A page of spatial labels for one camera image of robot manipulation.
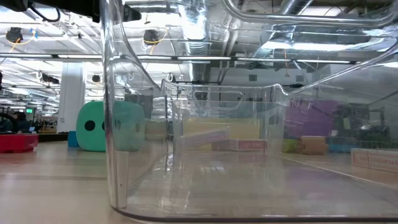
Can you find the black ceiling device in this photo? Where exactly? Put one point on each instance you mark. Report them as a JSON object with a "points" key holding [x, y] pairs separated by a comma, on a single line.
{"points": [[14, 34], [151, 36]]}

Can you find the tan cardboard box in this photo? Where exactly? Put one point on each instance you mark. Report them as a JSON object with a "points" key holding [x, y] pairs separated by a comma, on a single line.
{"points": [[312, 145]]}

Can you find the purple plastic bucket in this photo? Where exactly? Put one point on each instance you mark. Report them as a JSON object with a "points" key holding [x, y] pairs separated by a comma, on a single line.
{"points": [[311, 118]]}

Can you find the white building pillar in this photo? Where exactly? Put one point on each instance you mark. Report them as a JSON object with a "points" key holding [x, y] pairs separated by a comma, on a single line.
{"points": [[71, 93]]}

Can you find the red toy brick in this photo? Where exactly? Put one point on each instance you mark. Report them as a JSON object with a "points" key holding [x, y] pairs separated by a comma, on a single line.
{"points": [[15, 143]]}

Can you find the silver ventilation duct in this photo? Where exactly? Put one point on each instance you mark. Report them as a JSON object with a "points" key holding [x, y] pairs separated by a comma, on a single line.
{"points": [[194, 28]]}

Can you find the green exit sign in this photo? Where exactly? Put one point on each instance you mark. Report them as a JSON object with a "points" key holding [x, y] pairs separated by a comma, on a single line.
{"points": [[29, 110]]}

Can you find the flat blue toy brick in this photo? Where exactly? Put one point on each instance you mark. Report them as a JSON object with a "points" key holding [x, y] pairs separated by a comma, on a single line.
{"points": [[342, 146]]}

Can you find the person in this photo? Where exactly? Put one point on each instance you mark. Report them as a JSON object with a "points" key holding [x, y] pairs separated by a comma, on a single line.
{"points": [[20, 123]]}

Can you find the light green toy brick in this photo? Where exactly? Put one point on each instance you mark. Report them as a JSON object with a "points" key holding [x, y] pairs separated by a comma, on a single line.
{"points": [[289, 145]]}

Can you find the small blue rounded block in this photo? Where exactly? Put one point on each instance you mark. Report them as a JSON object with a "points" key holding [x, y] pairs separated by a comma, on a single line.
{"points": [[72, 139]]}

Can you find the teal foam die black dots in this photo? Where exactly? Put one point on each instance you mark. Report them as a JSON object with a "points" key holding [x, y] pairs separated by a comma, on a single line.
{"points": [[93, 140]]}

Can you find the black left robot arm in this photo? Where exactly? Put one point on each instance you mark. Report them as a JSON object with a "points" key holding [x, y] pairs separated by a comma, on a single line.
{"points": [[62, 6]]}

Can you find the large clear plastic container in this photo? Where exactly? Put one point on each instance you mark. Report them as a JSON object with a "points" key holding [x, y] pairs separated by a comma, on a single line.
{"points": [[248, 193]]}

